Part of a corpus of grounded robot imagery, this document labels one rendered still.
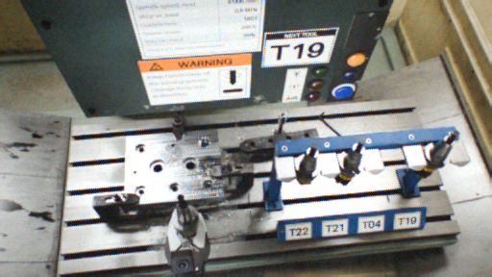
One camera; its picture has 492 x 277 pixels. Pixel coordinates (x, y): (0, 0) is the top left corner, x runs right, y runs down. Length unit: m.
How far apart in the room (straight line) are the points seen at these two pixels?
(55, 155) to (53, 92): 0.36
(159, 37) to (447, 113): 1.38
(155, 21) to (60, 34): 0.12
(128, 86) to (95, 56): 0.07
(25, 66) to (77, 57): 1.64
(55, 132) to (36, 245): 0.46
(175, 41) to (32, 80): 1.65
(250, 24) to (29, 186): 1.37
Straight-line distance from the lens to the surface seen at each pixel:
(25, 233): 1.74
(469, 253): 1.63
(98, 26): 0.57
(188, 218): 1.00
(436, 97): 1.83
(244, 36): 0.58
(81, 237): 1.42
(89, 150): 1.53
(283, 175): 1.07
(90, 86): 0.67
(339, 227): 1.35
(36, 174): 1.83
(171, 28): 0.57
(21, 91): 2.18
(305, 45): 0.62
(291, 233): 1.32
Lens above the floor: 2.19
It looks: 61 degrees down
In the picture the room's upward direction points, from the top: 3 degrees clockwise
